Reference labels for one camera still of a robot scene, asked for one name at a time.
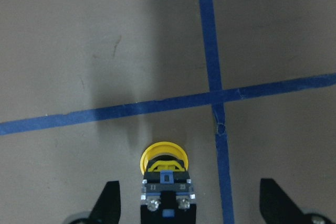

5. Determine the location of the yellow push button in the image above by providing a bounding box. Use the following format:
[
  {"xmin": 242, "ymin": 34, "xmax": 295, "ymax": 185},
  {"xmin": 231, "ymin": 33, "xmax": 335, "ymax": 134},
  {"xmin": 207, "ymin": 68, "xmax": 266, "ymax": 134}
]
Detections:
[{"xmin": 140, "ymin": 141, "xmax": 197, "ymax": 224}]

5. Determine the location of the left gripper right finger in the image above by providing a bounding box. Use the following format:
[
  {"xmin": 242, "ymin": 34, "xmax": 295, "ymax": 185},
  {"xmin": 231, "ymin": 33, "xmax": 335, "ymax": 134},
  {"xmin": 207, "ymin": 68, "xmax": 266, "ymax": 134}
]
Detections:
[{"xmin": 259, "ymin": 178, "xmax": 310, "ymax": 223}]

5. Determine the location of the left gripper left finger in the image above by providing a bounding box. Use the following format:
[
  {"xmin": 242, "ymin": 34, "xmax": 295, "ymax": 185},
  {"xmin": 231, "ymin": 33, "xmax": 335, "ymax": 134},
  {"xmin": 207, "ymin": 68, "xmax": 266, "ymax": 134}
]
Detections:
[{"xmin": 88, "ymin": 181, "xmax": 121, "ymax": 223}]

